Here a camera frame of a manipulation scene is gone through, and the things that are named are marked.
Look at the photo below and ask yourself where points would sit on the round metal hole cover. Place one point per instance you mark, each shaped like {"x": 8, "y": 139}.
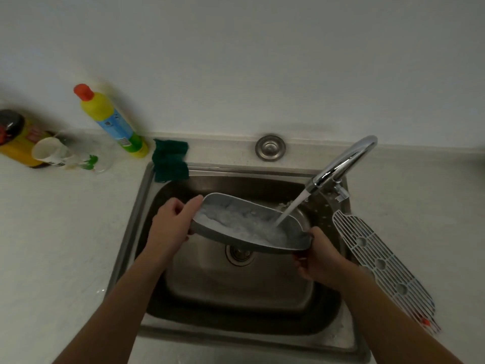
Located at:
{"x": 270, "y": 147}

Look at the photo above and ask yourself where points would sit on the person's left forearm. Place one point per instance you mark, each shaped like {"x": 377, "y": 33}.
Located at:
{"x": 113, "y": 310}

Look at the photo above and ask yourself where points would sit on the person's right hand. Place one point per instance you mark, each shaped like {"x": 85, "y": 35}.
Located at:
{"x": 322, "y": 257}

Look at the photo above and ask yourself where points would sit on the white slotted drip grate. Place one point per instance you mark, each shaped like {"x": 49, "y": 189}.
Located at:
{"x": 386, "y": 265}

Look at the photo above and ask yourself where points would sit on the green scouring pad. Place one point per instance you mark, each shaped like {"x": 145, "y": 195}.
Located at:
{"x": 169, "y": 161}

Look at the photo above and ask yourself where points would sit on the person's left hand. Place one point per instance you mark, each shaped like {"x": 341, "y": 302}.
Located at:
{"x": 168, "y": 227}

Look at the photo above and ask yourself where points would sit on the person's right thumb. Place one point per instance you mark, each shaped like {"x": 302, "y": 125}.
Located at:
{"x": 312, "y": 238}

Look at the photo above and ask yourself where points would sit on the grey metal tray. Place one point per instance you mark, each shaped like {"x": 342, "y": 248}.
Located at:
{"x": 246, "y": 227}

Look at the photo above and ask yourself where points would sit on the yellow cleaner bottle red cap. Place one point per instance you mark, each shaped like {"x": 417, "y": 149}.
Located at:
{"x": 113, "y": 122}

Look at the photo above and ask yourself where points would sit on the person's left thumb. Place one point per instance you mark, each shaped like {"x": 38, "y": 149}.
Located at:
{"x": 190, "y": 208}

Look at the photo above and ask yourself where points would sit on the yellow jar dark lid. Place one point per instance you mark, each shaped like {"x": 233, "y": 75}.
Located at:
{"x": 17, "y": 139}

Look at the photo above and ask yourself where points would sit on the sink drain strainer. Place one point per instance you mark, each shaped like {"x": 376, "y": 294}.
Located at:
{"x": 238, "y": 254}

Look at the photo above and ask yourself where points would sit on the clear glass cup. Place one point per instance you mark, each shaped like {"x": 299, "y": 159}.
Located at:
{"x": 91, "y": 154}

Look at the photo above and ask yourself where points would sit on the chrome faucet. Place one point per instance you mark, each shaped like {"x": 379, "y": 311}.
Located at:
{"x": 341, "y": 166}

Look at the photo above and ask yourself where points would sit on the white plastic cup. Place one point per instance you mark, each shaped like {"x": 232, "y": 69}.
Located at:
{"x": 51, "y": 152}

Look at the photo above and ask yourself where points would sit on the person's right forearm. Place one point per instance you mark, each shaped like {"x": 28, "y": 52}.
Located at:
{"x": 390, "y": 318}

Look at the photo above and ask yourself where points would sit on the stainless steel sink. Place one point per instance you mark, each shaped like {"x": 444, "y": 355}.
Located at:
{"x": 242, "y": 284}

